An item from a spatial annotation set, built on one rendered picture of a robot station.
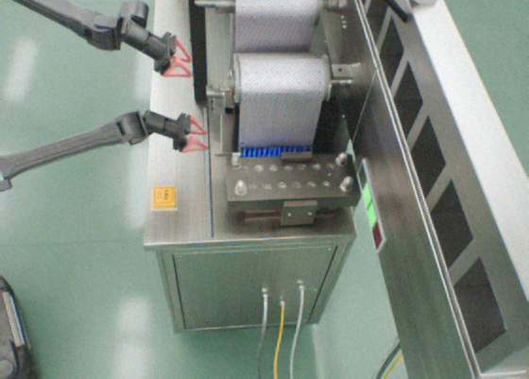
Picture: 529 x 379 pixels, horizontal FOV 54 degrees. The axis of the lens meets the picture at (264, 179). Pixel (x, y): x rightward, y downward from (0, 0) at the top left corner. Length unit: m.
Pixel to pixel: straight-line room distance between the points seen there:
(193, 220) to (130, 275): 0.99
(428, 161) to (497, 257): 0.35
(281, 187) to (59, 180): 1.63
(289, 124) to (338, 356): 1.23
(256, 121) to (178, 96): 0.50
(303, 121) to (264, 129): 0.12
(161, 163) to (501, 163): 1.15
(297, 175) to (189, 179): 0.37
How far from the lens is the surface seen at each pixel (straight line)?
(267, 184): 1.54
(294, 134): 1.59
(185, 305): 2.04
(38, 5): 1.47
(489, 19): 4.30
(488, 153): 0.92
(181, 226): 1.61
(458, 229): 1.06
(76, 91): 3.34
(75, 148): 1.45
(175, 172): 1.72
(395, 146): 1.19
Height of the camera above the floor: 2.29
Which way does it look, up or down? 54 degrees down
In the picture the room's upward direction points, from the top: 7 degrees clockwise
